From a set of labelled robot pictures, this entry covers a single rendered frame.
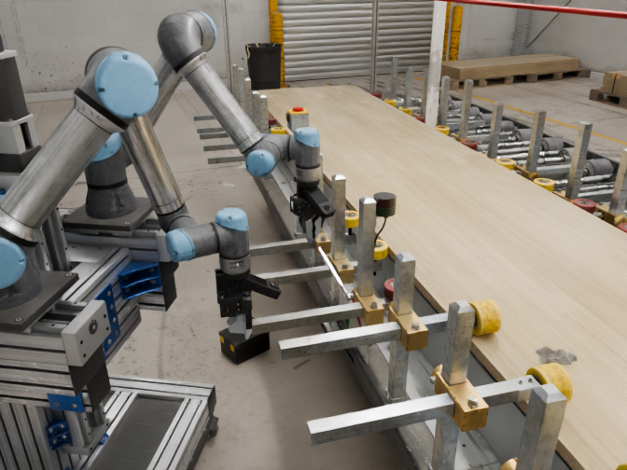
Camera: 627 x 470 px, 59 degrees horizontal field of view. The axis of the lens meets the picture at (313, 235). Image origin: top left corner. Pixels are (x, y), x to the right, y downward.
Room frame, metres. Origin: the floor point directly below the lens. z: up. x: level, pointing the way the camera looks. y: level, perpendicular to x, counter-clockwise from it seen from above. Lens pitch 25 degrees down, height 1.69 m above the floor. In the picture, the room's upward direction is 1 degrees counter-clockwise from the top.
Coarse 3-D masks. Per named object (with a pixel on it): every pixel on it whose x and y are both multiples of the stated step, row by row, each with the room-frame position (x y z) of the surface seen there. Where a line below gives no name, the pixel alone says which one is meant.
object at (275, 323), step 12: (384, 300) 1.32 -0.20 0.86; (300, 312) 1.26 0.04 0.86; (312, 312) 1.26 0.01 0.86; (324, 312) 1.26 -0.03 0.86; (336, 312) 1.26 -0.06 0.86; (348, 312) 1.27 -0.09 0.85; (360, 312) 1.28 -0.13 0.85; (252, 324) 1.21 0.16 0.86; (264, 324) 1.21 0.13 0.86; (276, 324) 1.22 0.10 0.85; (288, 324) 1.23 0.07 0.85; (300, 324) 1.24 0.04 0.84; (312, 324) 1.25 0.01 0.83
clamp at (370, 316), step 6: (354, 288) 1.38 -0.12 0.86; (354, 294) 1.35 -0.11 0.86; (372, 294) 1.34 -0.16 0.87; (354, 300) 1.35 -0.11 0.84; (360, 300) 1.30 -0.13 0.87; (366, 300) 1.30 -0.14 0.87; (372, 300) 1.30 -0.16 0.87; (378, 300) 1.30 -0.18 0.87; (366, 306) 1.27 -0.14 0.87; (378, 306) 1.27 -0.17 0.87; (366, 312) 1.26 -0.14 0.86; (372, 312) 1.25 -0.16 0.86; (378, 312) 1.26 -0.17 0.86; (366, 318) 1.26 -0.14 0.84; (372, 318) 1.25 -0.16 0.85; (378, 318) 1.26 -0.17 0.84; (366, 324) 1.25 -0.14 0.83; (372, 324) 1.25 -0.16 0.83; (378, 324) 1.26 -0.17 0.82
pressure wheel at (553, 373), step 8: (536, 368) 0.87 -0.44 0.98; (544, 368) 0.87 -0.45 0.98; (552, 368) 0.87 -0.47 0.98; (560, 368) 0.87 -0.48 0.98; (536, 376) 0.87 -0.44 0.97; (544, 376) 0.85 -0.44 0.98; (552, 376) 0.85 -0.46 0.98; (560, 376) 0.85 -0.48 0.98; (568, 376) 0.86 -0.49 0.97; (544, 384) 0.84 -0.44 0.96; (560, 384) 0.84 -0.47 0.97; (568, 384) 0.84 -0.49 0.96; (568, 392) 0.84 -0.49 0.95; (568, 400) 0.84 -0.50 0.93
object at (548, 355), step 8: (536, 352) 1.02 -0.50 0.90; (544, 352) 1.01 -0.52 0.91; (552, 352) 1.01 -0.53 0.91; (560, 352) 1.00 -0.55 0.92; (568, 352) 1.01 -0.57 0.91; (544, 360) 0.99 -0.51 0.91; (552, 360) 0.98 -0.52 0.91; (560, 360) 0.99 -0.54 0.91; (568, 360) 0.98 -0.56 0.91; (576, 360) 0.99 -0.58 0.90
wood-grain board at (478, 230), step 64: (320, 128) 3.05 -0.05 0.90; (384, 128) 3.03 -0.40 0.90; (448, 192) 2.04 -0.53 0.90; (512, 192) 2.03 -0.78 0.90; (448, 256) 1.50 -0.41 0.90; (512, 256) 1.49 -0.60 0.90; (576, 256) 1.49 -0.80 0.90; (512, 320) 1.16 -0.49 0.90; (576, 320) 1.15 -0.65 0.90; (576, 384) 0.92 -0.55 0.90; (576, 448) 0.75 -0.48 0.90
